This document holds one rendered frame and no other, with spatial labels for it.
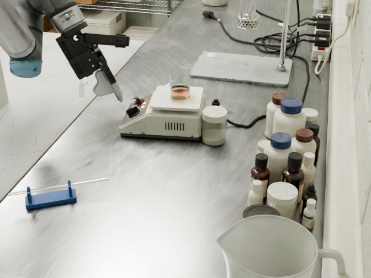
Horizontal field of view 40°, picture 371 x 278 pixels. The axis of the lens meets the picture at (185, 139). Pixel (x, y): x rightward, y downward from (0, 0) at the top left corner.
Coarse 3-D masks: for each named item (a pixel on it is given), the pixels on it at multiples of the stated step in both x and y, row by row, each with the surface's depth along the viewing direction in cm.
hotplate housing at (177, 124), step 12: (204, 96) 130; (132, 120) 123; (144, 120) 122; (156, 120) 122; (168, 120) 121; (180, 120) 121; (192, 120) 121; (120, 132) 125; (132, 132) 124; (144, 132) 124; (156, 132) 123; (168, 132) 123; (180, 132) 123; (192, 132) 122
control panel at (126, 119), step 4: (148, 96) 131; (148, 100) 129; (132, 104) 133; (144, 104) 128; (148, 104) 126; (128, 108) 132; (140, 108) 127; (144, 108) 125; (140, 112) 125; (144, 112) 123; (124, 116) 128; (128, 116) 127; (136, 116) 123; (124, 120) 126; (128, 120) 124; (120, 124) 125
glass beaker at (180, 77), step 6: (174, 66) 123; (180, 66) 123; (174, 72) 123; (180, 72) 124; (186, 72) 123; (174, 78) 119; (180, 78) 119; (186, 78) 120; (174, 84) 120; (180, 84) 120; (186, 84) 120; (174, 90) 121; (180, 90) 121; (186, 90) 121; (174, 96) 122; (180, 96) 122; (186, 96) 122
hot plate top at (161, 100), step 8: (160, 88) 129; (168, 88) 129; (192, 88) 129; (200, 88) 129; (160, 96) 125; (168, 96) 125; (192, 96) 125; (200, 96) 125; (152, 104) 121; (160, 104) 121; (168, 104) 121; (176, 104) 121; (184, 104) 121; (192, 104) 121; (200, 104) 122
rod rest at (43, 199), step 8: (56, 192) 105; (64, 192) 105; (72, 192) 105; (32, 200) 103; (40, 200) 103; (48, 200) 103; (56, 200) 103; (64, 200) 103; (72, 200) 103; (32, 208) 102
